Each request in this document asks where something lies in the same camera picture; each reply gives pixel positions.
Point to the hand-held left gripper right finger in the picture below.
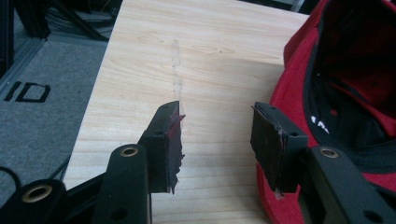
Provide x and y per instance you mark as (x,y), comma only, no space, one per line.
(274,146)

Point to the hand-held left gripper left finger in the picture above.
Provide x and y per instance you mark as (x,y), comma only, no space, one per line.
(162,149)

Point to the grey floor mat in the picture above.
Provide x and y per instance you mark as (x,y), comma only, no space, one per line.
(40,118)

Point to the red and black baseball cap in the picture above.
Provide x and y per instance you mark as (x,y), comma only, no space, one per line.
(292,77)

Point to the black metal stand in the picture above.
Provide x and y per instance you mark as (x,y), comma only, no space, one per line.
(28,18)

